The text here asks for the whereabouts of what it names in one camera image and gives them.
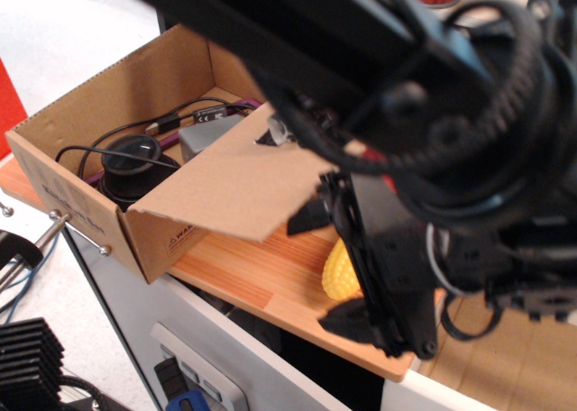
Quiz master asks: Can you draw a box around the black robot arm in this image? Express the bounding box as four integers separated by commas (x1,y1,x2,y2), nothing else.
142,0,576,360

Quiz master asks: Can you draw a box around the brown cardboard box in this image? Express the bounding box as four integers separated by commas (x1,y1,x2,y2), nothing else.
6,26,331,282

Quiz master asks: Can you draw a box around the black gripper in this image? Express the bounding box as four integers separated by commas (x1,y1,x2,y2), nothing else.
287,172,438,360

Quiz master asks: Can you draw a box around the black round webcam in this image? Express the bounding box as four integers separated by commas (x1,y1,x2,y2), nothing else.
98,134,180,212

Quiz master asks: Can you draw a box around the black ribbed heat sink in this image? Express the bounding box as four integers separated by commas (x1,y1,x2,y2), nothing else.
1,318,64,410

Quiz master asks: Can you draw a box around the grey power adapter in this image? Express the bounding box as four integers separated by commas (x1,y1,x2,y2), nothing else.
179,114,243,162

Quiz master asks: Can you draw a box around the black braided cable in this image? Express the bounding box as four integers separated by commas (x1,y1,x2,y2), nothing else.
58,374,118,411

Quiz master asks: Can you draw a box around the wooden counter board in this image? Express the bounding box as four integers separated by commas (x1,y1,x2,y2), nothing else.
0,158,447,383

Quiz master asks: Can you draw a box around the blue cable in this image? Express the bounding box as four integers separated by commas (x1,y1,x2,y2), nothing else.
0,234,60,317

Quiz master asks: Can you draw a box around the grey power strip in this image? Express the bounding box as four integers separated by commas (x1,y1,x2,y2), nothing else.
151,323,249,410

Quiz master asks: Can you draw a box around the yellow toy corn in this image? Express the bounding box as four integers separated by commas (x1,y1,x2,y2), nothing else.
321,239,361,302

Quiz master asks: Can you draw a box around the metal clamp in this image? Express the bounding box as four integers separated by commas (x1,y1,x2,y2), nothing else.
0,201,112,295

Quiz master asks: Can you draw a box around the black usb cable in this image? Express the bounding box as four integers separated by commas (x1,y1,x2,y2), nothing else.
55,96,259,182

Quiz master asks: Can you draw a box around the red panel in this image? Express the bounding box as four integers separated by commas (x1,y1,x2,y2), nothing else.
0,62,28,159

